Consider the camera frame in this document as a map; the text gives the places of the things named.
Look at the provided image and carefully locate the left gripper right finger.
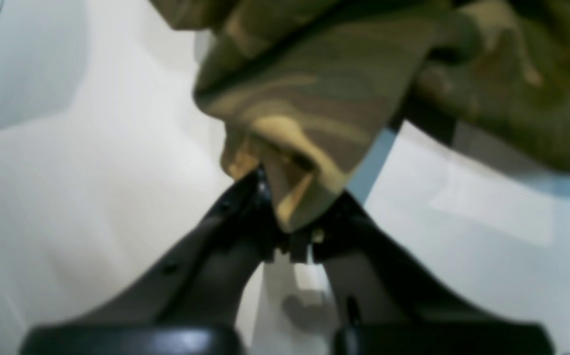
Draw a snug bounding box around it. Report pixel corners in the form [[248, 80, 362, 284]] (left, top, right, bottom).
[[290, 193, 554, 355]]

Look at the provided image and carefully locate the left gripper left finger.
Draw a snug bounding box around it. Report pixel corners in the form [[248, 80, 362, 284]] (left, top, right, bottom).
[[19, 168, 279, 355]]

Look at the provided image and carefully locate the camouflage t-shirt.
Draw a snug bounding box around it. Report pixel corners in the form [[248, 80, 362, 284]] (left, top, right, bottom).
[[152, 0, 570, 232]]

